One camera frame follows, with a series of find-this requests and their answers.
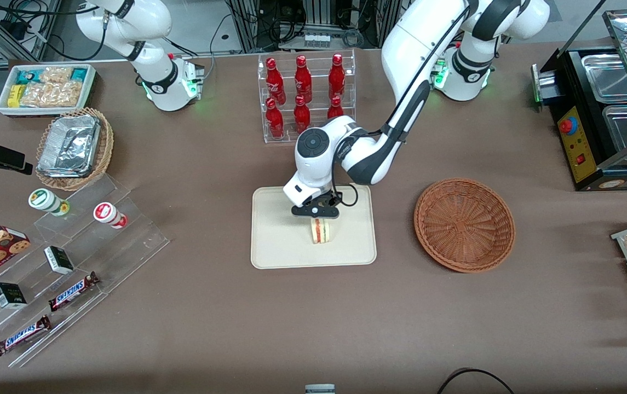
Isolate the triangle sandwich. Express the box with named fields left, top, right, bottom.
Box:
left=311, top=217, right=332, bottom=245

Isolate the cream plastic tray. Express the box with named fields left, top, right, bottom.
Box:
left=250, top=185, right=378, bottom=270

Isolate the round brown wicker basket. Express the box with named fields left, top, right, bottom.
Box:
left=413, top=178, right=516, bottom=274

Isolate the light wicker basket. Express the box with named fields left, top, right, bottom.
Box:
left=35, top=107, right=115, bottom=192

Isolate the aluminium foil tray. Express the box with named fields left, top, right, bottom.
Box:
left=37, top=114, right=101, bottom=179

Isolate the clear acrylic bottle rack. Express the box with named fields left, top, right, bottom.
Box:
left=257, top=49, right=358, bottom=144

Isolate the clear acrylic stepped display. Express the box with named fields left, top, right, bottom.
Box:
left=0, top=173, right=171, bottom=368

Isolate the red white cup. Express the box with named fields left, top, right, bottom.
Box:
left=93, top=202, right=128, bottom=230

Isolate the Snickers chocolate bar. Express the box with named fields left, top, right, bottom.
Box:
left=48, top=271, right=100, bottom=312
left=0, top=315, right=53, bottom=357

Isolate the small black box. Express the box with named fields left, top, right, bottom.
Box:
left=44, top=246, right=75, bottom=275
left=0, top=282, right=28, bottom=310

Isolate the green white cup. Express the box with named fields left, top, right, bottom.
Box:
left=28, top=188, right=71, bottom=217

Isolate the black food warmer cabinet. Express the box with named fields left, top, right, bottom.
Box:
left=531, top=8, right=627, bottom=192

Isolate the white plastic snack bin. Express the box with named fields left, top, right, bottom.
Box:
left=0, top=63, right=98, bottom=119

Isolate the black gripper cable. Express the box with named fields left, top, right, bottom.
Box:
left=331, top=164, right=360, bottom=208

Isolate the black looped cable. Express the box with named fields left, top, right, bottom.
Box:
left=436, top=367, right=515, bottom=394

